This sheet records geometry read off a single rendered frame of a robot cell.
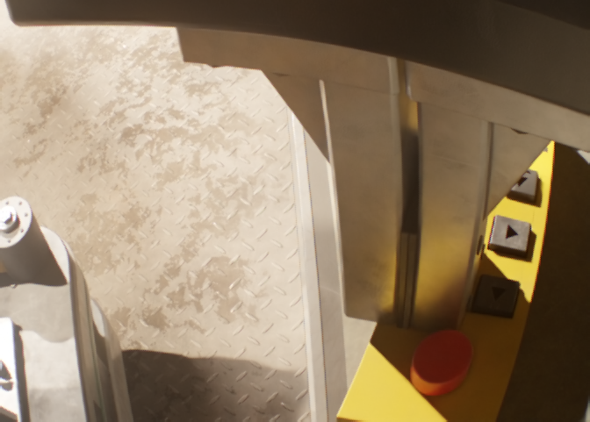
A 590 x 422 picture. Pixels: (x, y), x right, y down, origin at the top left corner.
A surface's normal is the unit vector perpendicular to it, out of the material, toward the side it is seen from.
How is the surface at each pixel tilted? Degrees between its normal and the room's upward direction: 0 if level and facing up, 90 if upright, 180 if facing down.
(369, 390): 0
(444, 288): 90
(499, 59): 90
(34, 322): 0
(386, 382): 0
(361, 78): 90
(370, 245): 90
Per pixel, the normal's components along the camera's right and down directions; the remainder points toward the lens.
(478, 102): -0.34, 0.76
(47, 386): -0.11, -0.62
